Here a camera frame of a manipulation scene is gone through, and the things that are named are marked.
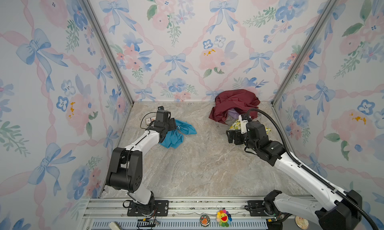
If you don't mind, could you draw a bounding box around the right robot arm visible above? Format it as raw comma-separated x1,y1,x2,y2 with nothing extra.
226,108,379,230

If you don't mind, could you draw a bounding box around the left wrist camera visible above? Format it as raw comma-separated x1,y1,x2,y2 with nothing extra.
156,106,171,123

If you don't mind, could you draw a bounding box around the oval orange badge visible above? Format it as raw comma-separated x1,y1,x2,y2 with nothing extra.
200,214,211,227

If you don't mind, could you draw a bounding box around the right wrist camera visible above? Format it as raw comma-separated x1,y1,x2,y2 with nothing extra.
239,113,253,134

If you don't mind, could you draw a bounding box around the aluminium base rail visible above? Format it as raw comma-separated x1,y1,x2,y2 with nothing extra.
78,197,299,230

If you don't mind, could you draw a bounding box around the maroon cloth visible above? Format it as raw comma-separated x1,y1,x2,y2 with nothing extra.
209,89,261,124

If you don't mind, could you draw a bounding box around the yellow lemon print cloth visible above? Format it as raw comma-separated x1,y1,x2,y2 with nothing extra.
229,120,272,134

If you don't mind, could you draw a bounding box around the round beige coaster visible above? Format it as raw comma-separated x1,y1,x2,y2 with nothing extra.
295,216,310,230

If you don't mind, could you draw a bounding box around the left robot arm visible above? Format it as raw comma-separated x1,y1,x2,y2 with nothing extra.
106,106,177,216

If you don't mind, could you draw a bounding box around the rainbow smiling flower toy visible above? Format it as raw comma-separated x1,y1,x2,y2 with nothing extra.
216,209,232,228

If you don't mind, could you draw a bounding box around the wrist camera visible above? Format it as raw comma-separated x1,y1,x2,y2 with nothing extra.
156,106,171,123
239,113,253,134

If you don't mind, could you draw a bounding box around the teal cloth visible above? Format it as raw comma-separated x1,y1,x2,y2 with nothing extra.
160,120,197,149

